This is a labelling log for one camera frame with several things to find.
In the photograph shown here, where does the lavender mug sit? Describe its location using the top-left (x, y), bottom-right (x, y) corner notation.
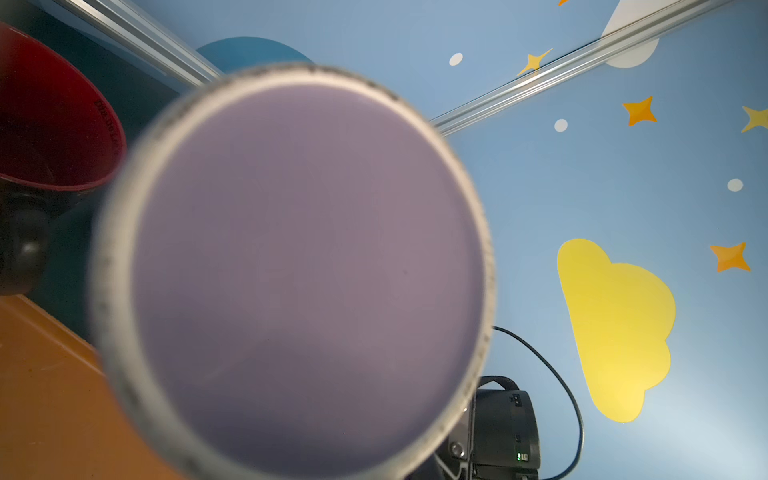
top-left (87, 63), bottom-right (496, 479)

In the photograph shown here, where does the black skull mug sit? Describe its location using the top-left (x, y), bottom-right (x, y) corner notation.
top-left (1, 24), bottom-right (127, 295)

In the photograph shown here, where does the orange plastic tray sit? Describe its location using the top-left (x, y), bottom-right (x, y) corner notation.
top-left (1, 296), bottom-right (179, 479)

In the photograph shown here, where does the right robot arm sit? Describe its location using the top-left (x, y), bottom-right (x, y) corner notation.
top-left (433, 376), bottom-right (541, 479)

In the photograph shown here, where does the aluminium frame right post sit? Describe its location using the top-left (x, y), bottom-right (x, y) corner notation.
top-left (432, 0), bottom-right (729, 136)

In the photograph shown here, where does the aluminium frame back bar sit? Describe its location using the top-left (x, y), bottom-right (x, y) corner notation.
top-left (55, 1), bottom-right (224, 88)

